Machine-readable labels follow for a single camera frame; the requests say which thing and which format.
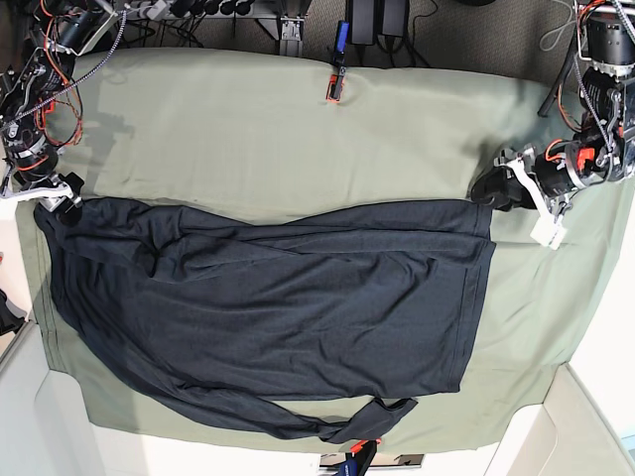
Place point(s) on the black power adapter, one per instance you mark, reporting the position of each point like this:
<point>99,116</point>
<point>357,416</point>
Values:
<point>369,19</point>

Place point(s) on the blue clamp top centre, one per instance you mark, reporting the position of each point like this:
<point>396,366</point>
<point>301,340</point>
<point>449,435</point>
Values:
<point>336,80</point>

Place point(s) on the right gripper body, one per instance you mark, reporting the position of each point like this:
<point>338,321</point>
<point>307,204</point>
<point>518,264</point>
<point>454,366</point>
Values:
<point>33,175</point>

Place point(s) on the green table cloth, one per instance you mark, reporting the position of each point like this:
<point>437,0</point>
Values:
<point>253,137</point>

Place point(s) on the white power strip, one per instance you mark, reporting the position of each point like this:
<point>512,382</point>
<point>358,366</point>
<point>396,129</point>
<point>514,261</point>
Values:
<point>148,10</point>

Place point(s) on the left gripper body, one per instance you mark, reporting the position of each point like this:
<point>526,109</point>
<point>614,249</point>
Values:
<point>553,176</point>

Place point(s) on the black object left edge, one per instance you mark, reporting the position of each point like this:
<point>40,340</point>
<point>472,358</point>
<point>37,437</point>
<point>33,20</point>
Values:
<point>9,321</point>

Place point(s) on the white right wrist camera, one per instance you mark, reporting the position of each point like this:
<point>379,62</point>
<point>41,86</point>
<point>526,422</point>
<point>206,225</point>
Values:
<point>8,207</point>

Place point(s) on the orange black clamp bottom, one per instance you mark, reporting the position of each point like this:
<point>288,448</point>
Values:
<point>359,458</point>

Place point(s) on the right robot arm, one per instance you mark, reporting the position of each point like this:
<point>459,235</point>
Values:
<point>60,32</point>

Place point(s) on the aluminium frame bracket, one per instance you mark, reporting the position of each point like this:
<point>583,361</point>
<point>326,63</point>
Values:
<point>291,36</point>

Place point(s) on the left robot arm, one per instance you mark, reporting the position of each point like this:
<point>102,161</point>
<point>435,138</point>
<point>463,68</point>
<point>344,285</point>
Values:
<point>594,93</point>

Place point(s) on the dark navy long-sleeve shirt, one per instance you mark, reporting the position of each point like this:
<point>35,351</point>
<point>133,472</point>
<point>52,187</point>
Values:
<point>331,326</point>

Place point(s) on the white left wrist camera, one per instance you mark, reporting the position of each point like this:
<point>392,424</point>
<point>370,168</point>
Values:
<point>548,233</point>

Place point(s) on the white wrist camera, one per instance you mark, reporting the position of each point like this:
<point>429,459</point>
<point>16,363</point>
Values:
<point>548,233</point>
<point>8,207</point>

